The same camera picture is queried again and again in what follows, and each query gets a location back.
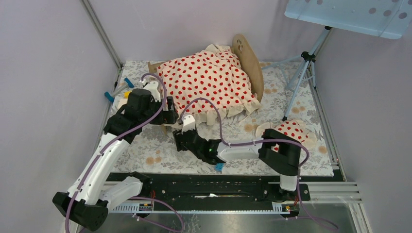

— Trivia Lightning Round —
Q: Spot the beige wooden toy block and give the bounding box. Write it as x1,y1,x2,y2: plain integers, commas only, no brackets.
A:
117,99,128,109

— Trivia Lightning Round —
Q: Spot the blue toy brick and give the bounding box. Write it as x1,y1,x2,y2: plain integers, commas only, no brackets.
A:
214,163,225,172

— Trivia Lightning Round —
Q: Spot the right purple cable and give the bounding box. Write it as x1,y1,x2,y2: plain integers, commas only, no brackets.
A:
178,97,340,232

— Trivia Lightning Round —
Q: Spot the light blue perforated tray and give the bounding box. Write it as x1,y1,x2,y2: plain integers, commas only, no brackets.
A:
285,0,412,39

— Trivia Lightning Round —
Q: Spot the small strawberry print pillow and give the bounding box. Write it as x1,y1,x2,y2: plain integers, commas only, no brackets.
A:
255,119,317,149

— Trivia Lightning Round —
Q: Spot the grey tripod stand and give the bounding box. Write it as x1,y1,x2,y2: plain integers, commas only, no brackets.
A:
262,26,332,121

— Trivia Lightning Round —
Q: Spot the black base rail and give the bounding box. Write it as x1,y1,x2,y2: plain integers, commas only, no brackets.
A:
106,172,343,213

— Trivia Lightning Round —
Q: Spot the yellow toy block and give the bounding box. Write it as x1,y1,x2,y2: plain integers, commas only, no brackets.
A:
124,91,131,99

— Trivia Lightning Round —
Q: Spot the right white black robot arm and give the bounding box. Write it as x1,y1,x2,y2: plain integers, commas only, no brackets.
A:
173,129,309,200

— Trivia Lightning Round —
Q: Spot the wooden pet bed frame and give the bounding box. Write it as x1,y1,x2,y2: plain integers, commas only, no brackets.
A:
146,33,265,136

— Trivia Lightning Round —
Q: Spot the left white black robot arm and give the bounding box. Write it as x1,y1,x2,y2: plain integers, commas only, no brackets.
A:
52,89,178,232

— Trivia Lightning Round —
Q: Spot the floral table mat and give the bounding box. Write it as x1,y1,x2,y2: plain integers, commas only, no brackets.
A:
113,62,336,176

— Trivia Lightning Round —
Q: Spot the large strawberry print cushion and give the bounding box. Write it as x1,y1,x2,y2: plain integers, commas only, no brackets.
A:
156,44,263,127

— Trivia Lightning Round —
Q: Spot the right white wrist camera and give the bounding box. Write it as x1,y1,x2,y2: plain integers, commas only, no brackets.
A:
181,114,196,133

